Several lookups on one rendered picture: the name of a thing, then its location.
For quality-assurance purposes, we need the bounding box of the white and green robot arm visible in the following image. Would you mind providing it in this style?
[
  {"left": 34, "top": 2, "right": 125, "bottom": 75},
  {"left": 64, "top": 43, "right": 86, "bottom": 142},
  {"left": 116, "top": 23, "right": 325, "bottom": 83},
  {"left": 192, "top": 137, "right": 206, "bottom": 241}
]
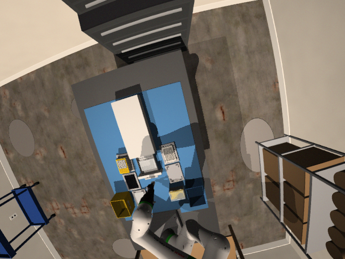
[{"left": 130, "top": 196, "right": 230, "bottom": 259}]

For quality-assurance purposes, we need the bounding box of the blue flat mat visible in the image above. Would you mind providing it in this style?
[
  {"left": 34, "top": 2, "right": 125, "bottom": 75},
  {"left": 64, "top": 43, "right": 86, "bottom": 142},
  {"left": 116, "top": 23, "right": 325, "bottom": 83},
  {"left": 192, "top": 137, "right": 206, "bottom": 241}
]
[{"left": 84, "top": 81, "right": 209, "bottom": 213}]

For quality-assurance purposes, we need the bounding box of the yellow open-top bin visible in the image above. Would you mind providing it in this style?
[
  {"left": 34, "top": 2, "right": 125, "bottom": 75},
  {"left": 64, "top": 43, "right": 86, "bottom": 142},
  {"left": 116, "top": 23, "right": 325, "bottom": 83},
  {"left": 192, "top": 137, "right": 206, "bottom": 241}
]
[{"left": 110, "top": 191, "right": 135, "bottom": 218}]

